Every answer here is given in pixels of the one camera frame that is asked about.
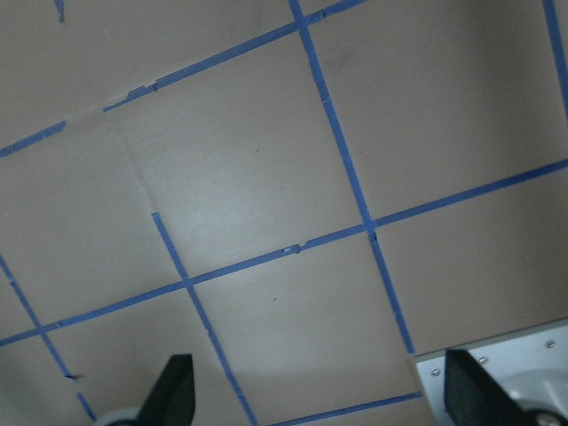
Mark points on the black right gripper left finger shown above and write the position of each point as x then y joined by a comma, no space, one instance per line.
172,400

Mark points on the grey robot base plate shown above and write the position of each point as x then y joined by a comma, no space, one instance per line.
529,364

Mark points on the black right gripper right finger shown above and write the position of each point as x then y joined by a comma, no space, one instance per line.
473,397

